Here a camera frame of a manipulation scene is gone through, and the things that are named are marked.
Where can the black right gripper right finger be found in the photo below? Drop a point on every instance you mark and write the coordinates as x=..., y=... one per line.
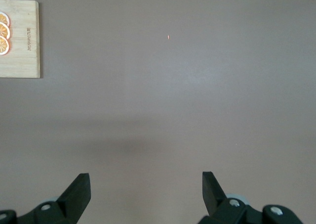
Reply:
x=217, y=209

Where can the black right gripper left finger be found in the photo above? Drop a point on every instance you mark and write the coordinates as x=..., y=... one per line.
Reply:
x=71, y=204

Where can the toy orange slice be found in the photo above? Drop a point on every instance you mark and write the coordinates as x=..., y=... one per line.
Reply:
x=3, y=46

